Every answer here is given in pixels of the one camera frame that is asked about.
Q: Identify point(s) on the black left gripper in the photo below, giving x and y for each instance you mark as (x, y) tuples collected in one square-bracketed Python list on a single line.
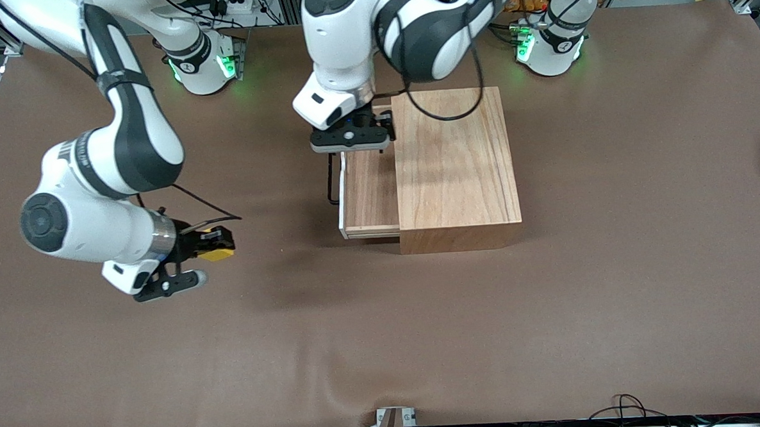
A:
[(365, 118)]

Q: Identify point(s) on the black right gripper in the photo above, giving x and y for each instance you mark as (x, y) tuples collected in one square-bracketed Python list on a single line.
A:
[(185, 245)]

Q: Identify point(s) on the yellow wooden cube block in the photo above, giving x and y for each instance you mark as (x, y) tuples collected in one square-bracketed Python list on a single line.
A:
[(218, 252)]

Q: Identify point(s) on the white-fronted wooden drawer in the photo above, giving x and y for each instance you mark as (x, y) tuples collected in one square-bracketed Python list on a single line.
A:
[(369, 188)]

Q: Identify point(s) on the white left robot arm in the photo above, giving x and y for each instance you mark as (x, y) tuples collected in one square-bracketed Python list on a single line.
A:
[(359, 35)]

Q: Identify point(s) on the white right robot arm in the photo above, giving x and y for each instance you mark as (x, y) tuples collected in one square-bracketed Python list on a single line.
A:
[(98, 219)]

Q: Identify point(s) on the wooden drawer cabinet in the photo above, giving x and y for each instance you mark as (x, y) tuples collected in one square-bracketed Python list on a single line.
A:
[(455, 165)]

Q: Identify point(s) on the brown table cover mat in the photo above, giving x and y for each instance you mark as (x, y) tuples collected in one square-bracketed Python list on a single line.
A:
[(385, 335)]

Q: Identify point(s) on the white power strip with plugs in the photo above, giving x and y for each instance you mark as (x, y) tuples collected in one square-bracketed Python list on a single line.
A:
[(229, 2)]

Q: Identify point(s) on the metal table edge clamp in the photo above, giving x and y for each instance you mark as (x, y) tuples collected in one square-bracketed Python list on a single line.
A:
[(395, 421)]

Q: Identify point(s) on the grey aluminium frame post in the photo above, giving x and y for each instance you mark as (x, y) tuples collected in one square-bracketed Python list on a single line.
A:
[(292, 2)]

